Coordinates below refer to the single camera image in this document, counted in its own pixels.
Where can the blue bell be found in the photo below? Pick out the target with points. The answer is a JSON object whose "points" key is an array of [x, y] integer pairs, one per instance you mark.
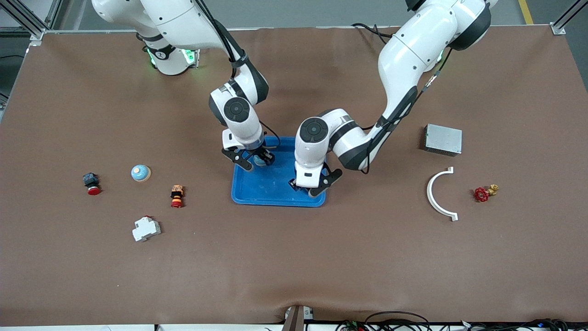
{"points": [[260, 161], [140, 173]]}

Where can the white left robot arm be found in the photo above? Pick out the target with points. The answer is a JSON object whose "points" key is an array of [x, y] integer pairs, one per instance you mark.
{"points": [[413, 55]]}

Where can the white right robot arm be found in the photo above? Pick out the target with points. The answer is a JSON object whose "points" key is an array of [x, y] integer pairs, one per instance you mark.
{"points": [[239, 115]]}

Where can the blue plastic tray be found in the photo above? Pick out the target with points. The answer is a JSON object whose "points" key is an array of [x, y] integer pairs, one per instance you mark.
{"points": [[266, 184]]}

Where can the orange red push button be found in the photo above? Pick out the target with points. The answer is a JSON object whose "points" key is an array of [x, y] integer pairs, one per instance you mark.
{"points": [[177, 196]]}

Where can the white circuit breaker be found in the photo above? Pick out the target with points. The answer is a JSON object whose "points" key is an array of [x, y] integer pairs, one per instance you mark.
{"points": [[146, 228]]}

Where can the grey metal box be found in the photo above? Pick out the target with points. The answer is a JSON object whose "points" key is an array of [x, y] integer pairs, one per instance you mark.
{"points": [[443, 139]]}

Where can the red emergency stop button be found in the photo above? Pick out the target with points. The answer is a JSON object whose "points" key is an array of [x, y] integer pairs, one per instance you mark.
{"points": [[93, 189]]}

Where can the white curved plastic bracket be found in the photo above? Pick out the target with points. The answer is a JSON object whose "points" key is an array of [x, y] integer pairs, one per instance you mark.
{"points": [[430, 193]]}

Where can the aluminium frame rail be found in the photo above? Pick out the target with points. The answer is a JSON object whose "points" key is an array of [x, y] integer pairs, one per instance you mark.
{"points": [[558, 29], [27, 18]]}

